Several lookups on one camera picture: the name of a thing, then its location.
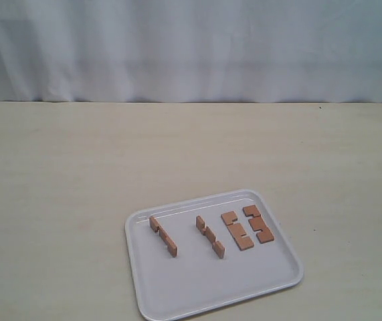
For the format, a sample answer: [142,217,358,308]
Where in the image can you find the notched wooden bar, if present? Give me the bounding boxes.
[195,215,225,259]
[243,205,274,243]
[149,216,178,257]
[221,211,254,251]

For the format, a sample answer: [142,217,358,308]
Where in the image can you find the white plastic tray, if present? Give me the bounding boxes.
[124,189,304,320]

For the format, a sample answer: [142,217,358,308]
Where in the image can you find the white curtain backdrop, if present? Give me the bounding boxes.
[0,1,382,102]

